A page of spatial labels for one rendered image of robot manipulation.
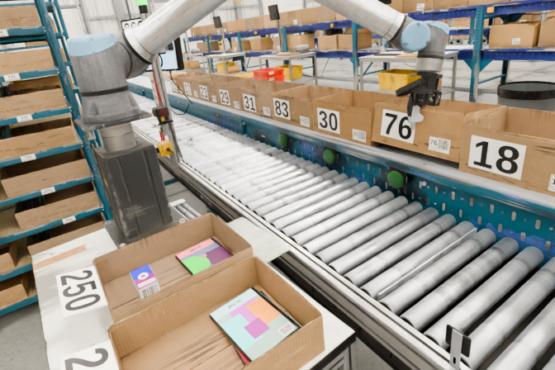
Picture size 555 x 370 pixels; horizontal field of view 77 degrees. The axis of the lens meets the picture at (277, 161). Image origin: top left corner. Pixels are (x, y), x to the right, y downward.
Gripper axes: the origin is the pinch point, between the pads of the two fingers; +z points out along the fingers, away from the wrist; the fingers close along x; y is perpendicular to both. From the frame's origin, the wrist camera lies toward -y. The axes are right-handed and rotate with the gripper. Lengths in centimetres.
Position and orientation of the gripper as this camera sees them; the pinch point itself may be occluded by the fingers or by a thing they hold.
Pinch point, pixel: (411, 125)
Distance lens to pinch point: 144.1
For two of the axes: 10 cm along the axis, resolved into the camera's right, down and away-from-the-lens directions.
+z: -1.0, 9.7, 2.2
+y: 5.5, 2.4, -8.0
